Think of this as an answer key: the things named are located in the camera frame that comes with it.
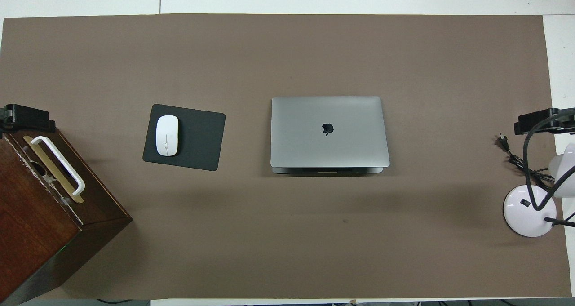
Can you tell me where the white box handle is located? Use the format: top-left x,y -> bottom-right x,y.
31,136 -> 86,196

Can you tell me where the white computer mouse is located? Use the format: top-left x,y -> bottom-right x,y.
155,115 -> 179,157

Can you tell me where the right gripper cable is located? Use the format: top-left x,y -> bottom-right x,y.
525,107 -> 575,212

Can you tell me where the black lamp power cable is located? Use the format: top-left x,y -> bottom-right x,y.
498,134 -> 555,183

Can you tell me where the silver laptop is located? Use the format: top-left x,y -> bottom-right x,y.
270,96 -> 390,175

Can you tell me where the dark wooden box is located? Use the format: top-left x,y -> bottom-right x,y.
0,127 -> 133,306

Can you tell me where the white desk lamp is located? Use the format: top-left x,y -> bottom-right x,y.
503,143 -> 575,238

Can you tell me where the gold handle backplate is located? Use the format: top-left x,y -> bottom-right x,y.
22,135 -> 84,204

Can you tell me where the black mouse pad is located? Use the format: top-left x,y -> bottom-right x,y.
142,103 -> 226,172

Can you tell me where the brown paper table mat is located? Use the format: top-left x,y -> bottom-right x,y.
0,13 -> 572,300

